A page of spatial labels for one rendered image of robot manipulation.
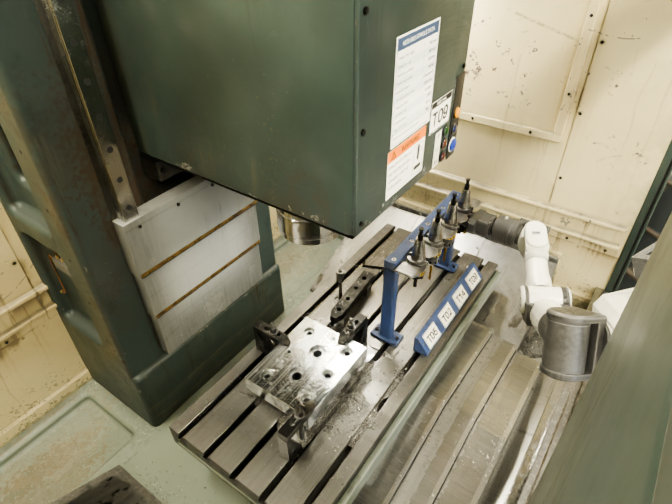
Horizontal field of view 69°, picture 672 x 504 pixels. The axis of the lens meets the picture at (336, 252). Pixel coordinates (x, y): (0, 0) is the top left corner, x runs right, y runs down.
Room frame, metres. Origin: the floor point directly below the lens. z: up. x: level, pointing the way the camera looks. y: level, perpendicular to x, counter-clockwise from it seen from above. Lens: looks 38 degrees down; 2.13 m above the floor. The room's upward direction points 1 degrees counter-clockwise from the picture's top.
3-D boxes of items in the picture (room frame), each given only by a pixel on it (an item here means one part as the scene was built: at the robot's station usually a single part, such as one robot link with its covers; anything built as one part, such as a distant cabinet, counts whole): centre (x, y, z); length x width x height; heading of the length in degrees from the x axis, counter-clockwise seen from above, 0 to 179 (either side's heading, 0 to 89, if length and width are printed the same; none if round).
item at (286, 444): (0.73, 0.11, 0.97); 0.13 x 0.03 x 0.15; 144
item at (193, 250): (1.22, 0.42, 1.16); 0.48 x 0.05 x 0.51; 144
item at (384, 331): (1.10, -0.16, 1.05); 0.10 x 0.05 x 0.30; 54
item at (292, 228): (0.96, 0.06, 1.50); 0.16 x 0.16 x 0.12
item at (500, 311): (1.49, -0.33, 0.75); 0.89 x 0.70 x 0.26; 54
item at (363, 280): (1.24, -0.05, 0.93); 0.26 x 0.05 x 0.06; 149
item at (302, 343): (0.92, 0.09, 0.97); 0.29 x 0.23 x 0.05; 144
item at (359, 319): (1.04, -0.05, 0.97); 0.13 x 0.03 x 0.15; 144
